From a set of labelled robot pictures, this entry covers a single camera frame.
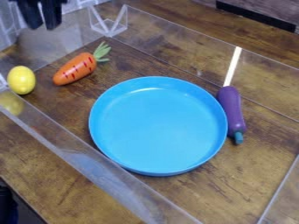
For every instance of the blue round plate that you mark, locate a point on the blue round plate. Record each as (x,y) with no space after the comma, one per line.
(158,125)

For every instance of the clear acrylic barrier wall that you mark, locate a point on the clear acrylic barrier wall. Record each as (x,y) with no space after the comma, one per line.
(180,39)

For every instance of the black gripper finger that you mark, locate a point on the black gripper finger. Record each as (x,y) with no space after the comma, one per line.
(30,10)
(51,10)

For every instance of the purple toy eggplant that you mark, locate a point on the purple toy eggplant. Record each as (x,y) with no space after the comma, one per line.
(229,98)

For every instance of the clear acrylic triangle bracket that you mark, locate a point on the clear acrylic triangle bracket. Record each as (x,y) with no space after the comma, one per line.
(106,26)

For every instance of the yellow toy lemon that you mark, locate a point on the yellow toy lemon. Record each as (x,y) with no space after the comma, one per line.
(22,80)

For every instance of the white grey curtain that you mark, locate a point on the white grey curtain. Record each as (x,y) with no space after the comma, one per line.
(13,20)

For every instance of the orange toy carrot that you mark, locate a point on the orange toy carrot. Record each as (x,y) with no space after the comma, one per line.
(82,65)

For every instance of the black bar in background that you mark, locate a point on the black bar in background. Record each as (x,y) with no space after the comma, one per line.
(278,23)

